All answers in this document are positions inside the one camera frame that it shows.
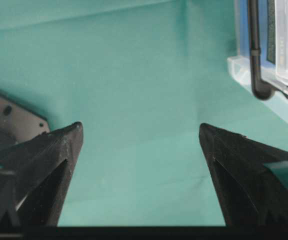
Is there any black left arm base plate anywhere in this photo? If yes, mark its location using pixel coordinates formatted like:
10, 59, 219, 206
0, 94, 50, 151

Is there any green table cloth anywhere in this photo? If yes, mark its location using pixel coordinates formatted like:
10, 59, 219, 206
0, 0, 288, 226

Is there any clear plastic storage case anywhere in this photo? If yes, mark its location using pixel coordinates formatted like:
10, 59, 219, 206
226, 0, 288, 137

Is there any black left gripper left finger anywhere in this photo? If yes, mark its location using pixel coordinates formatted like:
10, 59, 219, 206
0, 121, 84, 228

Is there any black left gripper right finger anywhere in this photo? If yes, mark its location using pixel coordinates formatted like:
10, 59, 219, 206
198, 123, 288, 231

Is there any black case latch handle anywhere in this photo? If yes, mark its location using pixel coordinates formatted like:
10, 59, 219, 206
247, 0, 288, 101

